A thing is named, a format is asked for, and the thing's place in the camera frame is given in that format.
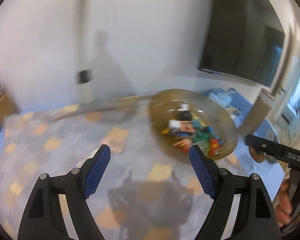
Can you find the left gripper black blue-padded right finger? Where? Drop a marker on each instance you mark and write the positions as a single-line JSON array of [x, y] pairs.
[[241, 208]]

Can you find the red cartoon boy figurine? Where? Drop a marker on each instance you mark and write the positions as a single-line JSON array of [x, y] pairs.
[[185, 134]]

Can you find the white Anker charger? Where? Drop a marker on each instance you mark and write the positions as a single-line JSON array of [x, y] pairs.
[[174, 125]]

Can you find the red rectangular box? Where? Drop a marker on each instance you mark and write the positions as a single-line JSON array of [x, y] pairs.
[[215, 146]]

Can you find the person's right hand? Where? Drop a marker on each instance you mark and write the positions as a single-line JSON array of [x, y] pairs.
[[284, 207]]

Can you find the beige cylindrical tube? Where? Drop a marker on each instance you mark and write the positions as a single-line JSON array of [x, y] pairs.
[[257, 113]]

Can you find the ginkgo pattern table mat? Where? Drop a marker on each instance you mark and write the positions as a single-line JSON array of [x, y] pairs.
[[98, 171]]

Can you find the cork pencil holder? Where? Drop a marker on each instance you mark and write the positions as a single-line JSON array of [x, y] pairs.
[[7, 106]]

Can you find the amber ribbed glass bowl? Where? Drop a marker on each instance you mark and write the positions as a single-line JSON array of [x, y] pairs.
[[166, 105]]

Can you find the black wall-mounted monitor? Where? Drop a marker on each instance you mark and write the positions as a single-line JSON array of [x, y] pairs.
[[244, 40]]

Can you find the black wall socket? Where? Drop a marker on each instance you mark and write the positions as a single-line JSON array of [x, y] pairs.
[[84, 76]]

